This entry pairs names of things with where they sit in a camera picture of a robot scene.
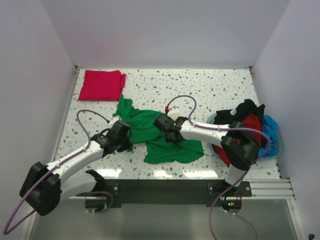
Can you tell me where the green t-shirt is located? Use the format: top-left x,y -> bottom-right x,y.
113,95 -> 204,164

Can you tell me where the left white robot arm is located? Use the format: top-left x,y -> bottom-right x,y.
19,119 -> 132,216

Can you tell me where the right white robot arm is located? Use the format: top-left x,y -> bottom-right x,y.
153,113 -> 261,197

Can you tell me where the translucent blue laundry basket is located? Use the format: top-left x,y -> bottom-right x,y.
207,114 -> 284,167

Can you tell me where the folded pink red t-shirt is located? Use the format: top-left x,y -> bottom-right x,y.
78,70 -> 127,102

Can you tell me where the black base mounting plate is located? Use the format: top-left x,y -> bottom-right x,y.
84,178 -> 252,209

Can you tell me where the dark red t-shirt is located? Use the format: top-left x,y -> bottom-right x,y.
211,114 -> 266,167

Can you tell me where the bright blue t-shirt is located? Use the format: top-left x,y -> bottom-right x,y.
262,115 -> 279,158

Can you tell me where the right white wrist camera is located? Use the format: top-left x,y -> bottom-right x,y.
165,106 -> 180,121

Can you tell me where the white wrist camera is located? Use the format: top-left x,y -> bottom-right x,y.
165,106 -> 180,121
110,115 -> 122,123

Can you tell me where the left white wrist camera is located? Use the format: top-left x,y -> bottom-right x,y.
110,115 -> 122,123

